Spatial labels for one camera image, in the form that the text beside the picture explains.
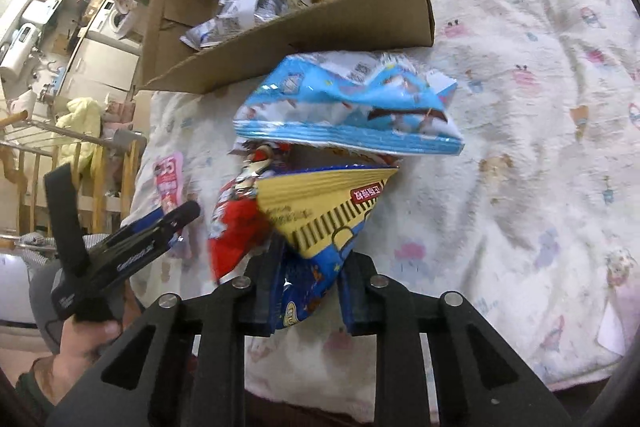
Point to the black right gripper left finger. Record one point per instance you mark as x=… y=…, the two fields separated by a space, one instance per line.
x=267 y=274

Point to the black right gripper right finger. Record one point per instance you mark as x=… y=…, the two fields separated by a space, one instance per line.
x=358 y=286

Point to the yellow blue chips bag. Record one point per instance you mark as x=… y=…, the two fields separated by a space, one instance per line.
x=320 y=213

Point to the pink white snack pouch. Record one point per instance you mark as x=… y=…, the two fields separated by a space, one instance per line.
x=168 y=181

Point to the person's left hand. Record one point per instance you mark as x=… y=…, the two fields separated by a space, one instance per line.
x=79 y=348

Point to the red milk candy bag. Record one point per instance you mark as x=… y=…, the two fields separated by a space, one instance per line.
x=237 y=225

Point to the wooden drying rack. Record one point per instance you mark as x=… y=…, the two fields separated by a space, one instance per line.
x=103 y=172

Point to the light blue snack bag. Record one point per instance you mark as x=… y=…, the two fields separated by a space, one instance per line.
x=375 y=102

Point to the white washing machine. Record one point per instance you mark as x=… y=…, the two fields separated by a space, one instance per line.
x=116 y=20

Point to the white printed snack bag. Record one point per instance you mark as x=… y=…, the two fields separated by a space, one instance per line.
x=231 y=19

